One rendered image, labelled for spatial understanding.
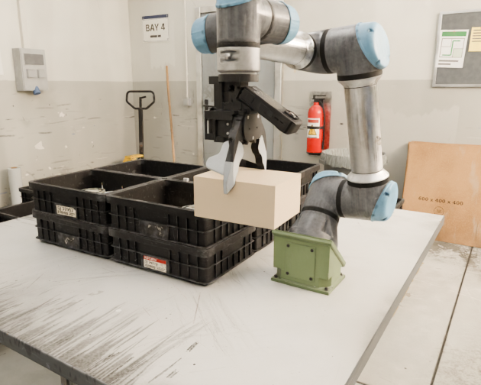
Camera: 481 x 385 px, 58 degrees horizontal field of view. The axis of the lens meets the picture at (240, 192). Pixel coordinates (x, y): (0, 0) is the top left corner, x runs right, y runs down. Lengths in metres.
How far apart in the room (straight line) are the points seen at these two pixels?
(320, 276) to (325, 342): 0.25
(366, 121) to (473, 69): 2.98
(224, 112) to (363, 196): 0.60
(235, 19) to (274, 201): 0.30
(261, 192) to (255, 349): 0.43
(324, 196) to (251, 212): 0.58
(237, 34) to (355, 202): 0.67
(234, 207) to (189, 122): 4.58
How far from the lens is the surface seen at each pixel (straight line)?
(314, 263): 1.26
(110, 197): 1.44
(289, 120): 0.73
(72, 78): 5.32
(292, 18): 0.87
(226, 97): 0.79
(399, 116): 4.24
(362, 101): 1.19
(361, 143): 1.22
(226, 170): 0.74
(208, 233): 1.24
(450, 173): 4.04
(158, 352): 1.04
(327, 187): 1.31
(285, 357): 1.01
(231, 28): 0.76
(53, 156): 5.17
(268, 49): 1.04
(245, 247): 1.44
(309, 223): 1.26
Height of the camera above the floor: 1.27
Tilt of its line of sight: 14 degrees down
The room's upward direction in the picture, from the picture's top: straight up
